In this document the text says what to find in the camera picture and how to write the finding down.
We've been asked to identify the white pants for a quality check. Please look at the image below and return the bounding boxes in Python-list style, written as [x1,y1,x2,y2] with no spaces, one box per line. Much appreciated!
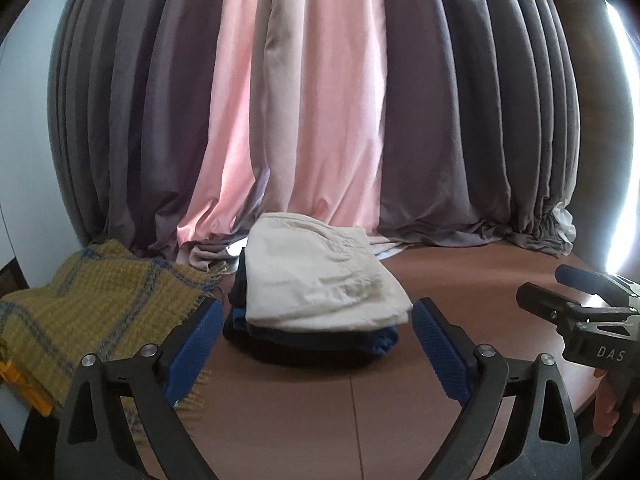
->
[245,212,412,332]

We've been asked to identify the person's right hand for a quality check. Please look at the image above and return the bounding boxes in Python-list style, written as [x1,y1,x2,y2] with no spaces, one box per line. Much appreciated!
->
[592,369,622,435]

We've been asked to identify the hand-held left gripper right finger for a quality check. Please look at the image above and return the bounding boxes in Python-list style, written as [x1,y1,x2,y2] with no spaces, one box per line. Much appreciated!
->
[411,297,584,480]

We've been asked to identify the blue folded pants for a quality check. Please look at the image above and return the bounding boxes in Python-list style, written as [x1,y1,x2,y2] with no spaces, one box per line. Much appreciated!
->
[222,306,401,356]

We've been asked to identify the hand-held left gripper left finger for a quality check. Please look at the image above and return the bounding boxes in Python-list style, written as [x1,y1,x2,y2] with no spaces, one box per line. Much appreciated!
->
[54,297,224,480]

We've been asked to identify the black folded pants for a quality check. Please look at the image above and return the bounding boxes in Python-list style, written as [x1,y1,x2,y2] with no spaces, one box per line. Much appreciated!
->
[228,247,251,308]
[222,330,400,370]

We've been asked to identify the white sheer curtain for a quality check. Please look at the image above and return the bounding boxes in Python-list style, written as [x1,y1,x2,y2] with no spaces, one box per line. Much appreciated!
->
[547,204,577,257]

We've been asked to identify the pink curtain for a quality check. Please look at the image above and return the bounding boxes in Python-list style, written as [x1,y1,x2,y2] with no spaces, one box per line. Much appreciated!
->
[175,0,391,275]

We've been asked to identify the yellow plaid blanket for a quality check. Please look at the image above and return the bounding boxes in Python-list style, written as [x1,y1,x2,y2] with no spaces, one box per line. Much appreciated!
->
[0,239,228,448]

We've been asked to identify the orange plastic object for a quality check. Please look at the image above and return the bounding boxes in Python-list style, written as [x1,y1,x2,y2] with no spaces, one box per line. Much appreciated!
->
[0,359,54,417]

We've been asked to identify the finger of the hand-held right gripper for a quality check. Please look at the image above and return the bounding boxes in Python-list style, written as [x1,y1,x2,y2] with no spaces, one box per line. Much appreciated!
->
[516,282,593,328]
[554,263,640,307]

